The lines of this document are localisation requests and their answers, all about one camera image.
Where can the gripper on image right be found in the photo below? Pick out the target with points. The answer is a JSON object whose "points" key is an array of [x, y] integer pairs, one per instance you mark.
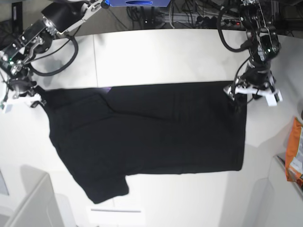
{"points": [[257, 80]]}

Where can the orange snack bag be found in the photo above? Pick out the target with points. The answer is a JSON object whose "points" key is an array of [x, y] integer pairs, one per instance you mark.
{"points": [[294, 154]]}

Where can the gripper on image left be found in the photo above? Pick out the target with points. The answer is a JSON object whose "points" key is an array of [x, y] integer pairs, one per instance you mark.
{"points": [[23, 88]]}

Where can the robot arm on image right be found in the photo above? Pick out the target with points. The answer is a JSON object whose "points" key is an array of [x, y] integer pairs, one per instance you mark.
{"points": [[263, 45]]}

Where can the white power strip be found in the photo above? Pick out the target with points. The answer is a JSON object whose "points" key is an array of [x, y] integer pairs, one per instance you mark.
{"points": [[196, 19]]}

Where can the black speaker box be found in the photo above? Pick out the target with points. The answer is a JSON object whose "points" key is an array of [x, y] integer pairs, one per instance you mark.
{"points": [[17, 16]]}

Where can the black T-shirt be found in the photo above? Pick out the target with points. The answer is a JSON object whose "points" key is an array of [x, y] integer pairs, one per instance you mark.
{"points": [[104, 136]]}

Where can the white furniture panel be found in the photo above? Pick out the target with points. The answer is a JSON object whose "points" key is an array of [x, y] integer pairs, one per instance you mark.
{"points": [[28, 199]]}

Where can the blue box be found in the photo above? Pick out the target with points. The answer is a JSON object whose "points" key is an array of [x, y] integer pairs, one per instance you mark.
{"points": [[144, 3]]}

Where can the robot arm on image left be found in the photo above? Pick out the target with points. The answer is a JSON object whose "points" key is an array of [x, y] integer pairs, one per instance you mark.
{"points": [[59, 19]]}

